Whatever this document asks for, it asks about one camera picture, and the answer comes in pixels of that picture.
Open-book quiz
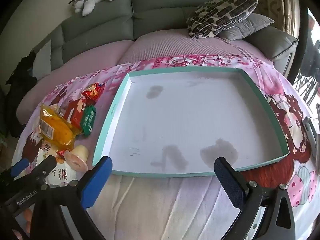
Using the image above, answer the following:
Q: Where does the printed cartoon blanket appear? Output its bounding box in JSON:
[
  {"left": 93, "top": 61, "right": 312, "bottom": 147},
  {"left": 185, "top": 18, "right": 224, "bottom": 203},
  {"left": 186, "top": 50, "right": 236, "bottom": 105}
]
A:
[{"left": 11, "top": 54, "right": 320, "bottom": 240}]

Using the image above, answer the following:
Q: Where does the red round-print snack packet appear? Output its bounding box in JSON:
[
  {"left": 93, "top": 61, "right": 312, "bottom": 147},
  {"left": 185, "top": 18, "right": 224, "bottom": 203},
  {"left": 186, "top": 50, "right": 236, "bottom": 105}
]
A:
[{"left": 81, "top": 82, "right": 106, "bottom": 105}]

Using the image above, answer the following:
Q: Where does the beige patterned curtain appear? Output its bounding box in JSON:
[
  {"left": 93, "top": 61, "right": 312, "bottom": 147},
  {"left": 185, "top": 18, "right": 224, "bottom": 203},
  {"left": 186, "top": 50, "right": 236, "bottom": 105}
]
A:
[{"left": 232, "top": 0, "right": 300, "bottom": 38}]

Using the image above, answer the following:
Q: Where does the black and white patterned pillow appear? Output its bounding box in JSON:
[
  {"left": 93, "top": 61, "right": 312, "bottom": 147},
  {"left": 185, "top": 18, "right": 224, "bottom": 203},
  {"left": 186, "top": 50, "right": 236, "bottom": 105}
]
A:
[{"left": 187, "top": 0, "right": 259, "bottom": 38}]

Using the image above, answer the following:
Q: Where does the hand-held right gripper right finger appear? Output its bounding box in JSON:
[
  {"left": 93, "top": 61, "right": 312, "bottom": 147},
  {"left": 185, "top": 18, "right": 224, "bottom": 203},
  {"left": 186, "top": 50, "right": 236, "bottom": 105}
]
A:
[{"left": 214, "top": 156, "right": 297, "bottom": 240}]

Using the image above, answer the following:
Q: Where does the grey pillow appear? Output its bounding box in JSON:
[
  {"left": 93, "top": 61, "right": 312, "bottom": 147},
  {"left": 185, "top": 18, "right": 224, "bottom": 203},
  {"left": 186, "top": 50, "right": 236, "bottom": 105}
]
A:
[{"left": 220, "top": 13, "right": 275, "bottom": 42}]

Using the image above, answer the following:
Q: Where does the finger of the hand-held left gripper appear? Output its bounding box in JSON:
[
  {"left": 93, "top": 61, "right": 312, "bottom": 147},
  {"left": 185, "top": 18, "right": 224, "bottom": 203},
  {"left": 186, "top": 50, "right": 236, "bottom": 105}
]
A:
[
  {"left": 27, "top": 155, "right": 58, "bottom": 181},
  {"left": 9, "top": 158, "right": 30, "bottom": 178}
]

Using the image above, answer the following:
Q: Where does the green and white snack packet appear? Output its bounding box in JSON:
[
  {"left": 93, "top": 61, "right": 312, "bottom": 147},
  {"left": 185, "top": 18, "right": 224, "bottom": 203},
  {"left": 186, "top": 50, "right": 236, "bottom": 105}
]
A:
[{"left": 80, "top": 105, "right": 97, "bottom": 136}]

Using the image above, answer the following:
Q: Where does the red-brown snack packet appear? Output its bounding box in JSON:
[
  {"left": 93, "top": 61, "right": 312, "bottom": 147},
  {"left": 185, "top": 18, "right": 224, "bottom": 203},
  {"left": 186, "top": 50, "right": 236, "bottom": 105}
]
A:
[{"left": 62, "top": 98, "right": 88, "bottom": 128}]

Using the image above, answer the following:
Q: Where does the black clothing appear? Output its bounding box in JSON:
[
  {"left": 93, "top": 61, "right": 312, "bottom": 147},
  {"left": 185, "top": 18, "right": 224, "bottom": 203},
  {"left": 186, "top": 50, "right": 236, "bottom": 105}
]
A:
[{"left": 5, "top": 51, "right": 38, "bottom": 138}]

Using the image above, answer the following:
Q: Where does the green rimmed white tray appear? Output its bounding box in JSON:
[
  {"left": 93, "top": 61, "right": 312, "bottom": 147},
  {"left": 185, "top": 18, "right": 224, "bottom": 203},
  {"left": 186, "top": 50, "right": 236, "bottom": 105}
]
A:
[{"left": 92, "top": 67, "right": 290, "bottom": 178}]

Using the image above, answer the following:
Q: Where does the grey sofa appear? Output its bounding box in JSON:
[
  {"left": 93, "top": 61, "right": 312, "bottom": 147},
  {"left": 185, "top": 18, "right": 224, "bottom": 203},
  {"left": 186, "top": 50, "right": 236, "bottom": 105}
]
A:
[{"left": 32, "top": 0, "right": 299, "bottom": 75}]

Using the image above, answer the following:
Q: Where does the yellow snack packet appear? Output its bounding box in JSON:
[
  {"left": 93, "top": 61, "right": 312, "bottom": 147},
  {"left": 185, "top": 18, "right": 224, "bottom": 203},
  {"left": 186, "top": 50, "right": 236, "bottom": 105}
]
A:
[{"left": 40, "top": 104, "right": 80, "bottom": 153}]

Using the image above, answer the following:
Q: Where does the clear-wrapped bread roll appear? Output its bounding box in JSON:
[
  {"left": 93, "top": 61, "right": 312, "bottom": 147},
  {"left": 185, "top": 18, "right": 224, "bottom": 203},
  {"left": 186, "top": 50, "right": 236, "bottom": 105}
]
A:
[{"left": 64, "top": 145, "right": 89, "bottom": 172}]

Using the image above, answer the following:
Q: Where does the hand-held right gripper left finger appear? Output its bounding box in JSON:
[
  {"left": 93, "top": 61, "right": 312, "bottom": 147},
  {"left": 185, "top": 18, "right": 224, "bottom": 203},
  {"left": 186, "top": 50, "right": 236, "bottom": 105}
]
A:
[{"left": 29, "top": 156, "right": 113, "bottom": 240}]

